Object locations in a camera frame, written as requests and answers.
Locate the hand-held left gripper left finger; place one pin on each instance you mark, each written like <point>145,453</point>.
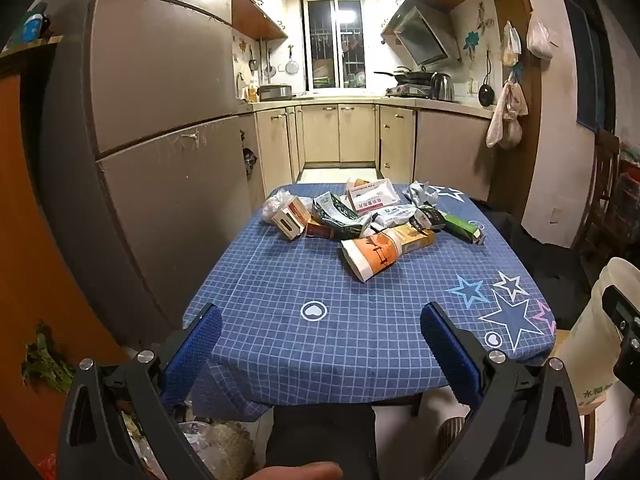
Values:
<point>192,355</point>

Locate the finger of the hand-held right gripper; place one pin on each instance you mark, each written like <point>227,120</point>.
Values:
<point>625,310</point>

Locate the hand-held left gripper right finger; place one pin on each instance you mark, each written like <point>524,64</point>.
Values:
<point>450,355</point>

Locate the white plastic bucket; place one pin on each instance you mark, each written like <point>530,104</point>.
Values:
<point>597,340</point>

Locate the person's left hand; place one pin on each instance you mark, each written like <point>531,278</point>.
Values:
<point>295,472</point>

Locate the light wooden block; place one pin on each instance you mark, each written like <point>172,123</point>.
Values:
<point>562,344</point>

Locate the brown wooden chair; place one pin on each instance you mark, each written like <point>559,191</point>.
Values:
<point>602,190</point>

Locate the orange white paper package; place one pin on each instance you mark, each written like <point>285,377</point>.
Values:
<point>372,257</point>

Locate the green box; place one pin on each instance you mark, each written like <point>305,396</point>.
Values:
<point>462,227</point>

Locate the black snack packet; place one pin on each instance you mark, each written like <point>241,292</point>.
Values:
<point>427,217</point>

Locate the green leafy vegetables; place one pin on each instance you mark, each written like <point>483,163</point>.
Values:
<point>45,360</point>

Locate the person's black trouser leg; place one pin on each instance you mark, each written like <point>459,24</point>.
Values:
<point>320,440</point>

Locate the silver crumpled wrapper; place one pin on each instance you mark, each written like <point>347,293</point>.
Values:
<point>420,194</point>

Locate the clear white plastic bag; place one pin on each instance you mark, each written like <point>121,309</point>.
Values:
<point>274,206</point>

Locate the orange white carton box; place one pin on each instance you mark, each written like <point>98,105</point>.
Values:
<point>292,217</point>

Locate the red white medicine box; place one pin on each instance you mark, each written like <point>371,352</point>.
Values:
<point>372,197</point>

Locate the small orange box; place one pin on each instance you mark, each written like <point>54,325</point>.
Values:
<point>317,230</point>

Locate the green white crumpled packet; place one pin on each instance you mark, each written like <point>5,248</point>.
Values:
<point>337,215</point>

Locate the hanging plastic bags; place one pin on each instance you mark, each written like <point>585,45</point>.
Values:
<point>507,115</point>

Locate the grey brown refrigerator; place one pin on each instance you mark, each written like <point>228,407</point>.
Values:
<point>160,125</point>

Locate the beige lower kitchen cabinets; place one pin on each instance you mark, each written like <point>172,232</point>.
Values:
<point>360,132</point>

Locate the dark interior window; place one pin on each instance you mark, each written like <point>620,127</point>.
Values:
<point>587,60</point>

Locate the black hanging ladle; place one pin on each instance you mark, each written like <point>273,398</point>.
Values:
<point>485,95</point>

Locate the gas stove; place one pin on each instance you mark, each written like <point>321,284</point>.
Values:
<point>407,91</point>

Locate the steel kettle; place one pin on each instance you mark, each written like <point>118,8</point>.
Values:
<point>442,87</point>

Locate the black wok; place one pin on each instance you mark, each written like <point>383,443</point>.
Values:
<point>407,76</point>

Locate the white hanging plastic bag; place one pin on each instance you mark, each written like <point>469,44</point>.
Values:
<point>540,37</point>

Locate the small yellowish hanging bag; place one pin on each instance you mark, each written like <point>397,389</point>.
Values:
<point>510,45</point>

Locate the steel range hood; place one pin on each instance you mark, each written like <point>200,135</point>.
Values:
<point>425,35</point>

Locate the kitchen window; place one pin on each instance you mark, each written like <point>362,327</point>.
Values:
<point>332,42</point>

